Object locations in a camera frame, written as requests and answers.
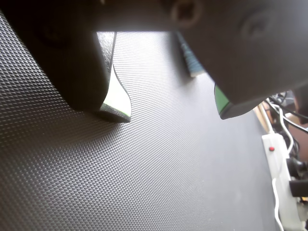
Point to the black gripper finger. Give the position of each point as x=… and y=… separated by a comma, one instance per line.
x=72, y=72
x=252, y=53

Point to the black power plug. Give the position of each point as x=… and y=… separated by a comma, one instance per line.
x=298, y=168

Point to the light blue foam block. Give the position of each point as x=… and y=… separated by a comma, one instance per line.
x=192, y=62

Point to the white power strip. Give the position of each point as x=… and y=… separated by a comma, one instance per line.
x=285, y=192

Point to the black textured rubber mat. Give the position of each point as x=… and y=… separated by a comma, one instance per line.
x=144, y=168

